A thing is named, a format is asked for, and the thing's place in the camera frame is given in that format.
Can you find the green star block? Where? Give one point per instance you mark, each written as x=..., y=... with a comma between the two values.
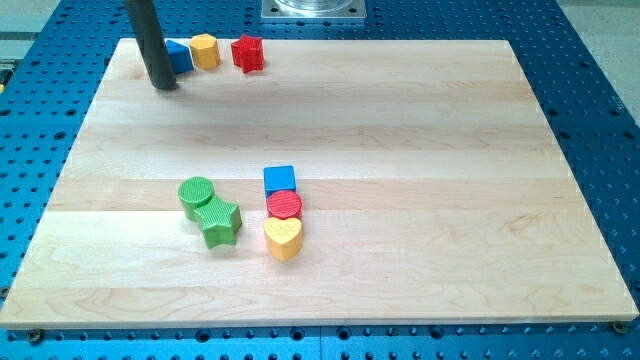
x=219, y=221

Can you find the red star block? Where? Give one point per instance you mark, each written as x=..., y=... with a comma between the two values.
x=248, y=54

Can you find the yellow hexagon block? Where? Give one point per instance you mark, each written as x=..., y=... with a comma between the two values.
x=205, y=51

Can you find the blue cube block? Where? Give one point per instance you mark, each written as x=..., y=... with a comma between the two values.
x=278, y=178

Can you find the red cylinder block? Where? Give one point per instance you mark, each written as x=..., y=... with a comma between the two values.
x=284, y=204

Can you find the yellow heart block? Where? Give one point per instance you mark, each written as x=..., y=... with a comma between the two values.
x=284, y=237

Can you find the light wooden board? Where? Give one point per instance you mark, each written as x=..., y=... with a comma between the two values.
x=434, y=192

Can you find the green cylinder block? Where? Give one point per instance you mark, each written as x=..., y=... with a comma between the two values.
x=194, y=193

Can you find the blue triangle block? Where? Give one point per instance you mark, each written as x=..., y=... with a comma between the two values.
x=180, y=57

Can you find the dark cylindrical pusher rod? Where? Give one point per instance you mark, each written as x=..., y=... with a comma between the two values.
x=150, y=40

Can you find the left board corner screw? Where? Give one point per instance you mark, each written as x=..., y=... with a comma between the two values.
x=34, y=336

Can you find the board corner screw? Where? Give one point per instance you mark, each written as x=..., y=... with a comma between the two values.
x=34, y=336
x=619, y=327

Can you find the right board corner screw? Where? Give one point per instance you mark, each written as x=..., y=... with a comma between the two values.
x=619, y=327

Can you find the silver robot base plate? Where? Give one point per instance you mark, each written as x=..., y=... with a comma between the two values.
x=313, y=9

